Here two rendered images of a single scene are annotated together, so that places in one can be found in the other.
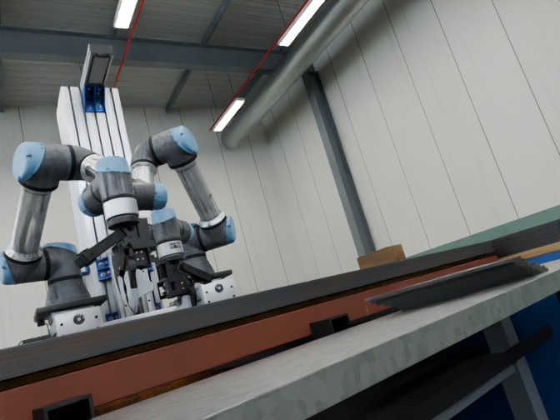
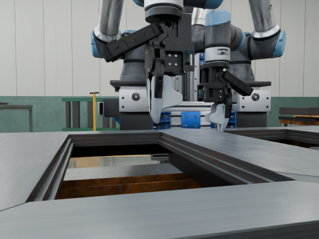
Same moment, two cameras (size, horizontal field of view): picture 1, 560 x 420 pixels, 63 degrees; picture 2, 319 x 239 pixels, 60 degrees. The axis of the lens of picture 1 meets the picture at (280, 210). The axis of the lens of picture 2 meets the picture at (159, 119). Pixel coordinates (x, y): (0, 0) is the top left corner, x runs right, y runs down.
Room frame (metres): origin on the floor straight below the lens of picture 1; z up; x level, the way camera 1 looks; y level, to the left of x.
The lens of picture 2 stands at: (0.53, 0.11, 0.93)
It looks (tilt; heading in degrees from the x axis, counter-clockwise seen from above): 3 degrees down; 28
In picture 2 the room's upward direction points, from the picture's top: straight up
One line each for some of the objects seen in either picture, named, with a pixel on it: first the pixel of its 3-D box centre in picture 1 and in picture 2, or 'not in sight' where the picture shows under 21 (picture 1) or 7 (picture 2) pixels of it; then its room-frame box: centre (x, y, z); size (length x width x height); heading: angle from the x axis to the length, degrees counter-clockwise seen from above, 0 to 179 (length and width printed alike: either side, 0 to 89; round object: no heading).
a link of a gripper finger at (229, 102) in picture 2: (189, 294); (225, 103); (1.35, 0.33, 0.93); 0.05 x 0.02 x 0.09; 43
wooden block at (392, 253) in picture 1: (381, 259); not in sight; (1.26, -0.23, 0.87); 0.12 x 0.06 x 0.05; 37
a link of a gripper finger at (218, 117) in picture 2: (186, 311); (218, 118); (1.34, 0.34, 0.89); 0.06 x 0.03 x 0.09; 133
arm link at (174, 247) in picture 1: (171, 251); (217, 56); (1.36, 0.35, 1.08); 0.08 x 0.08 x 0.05
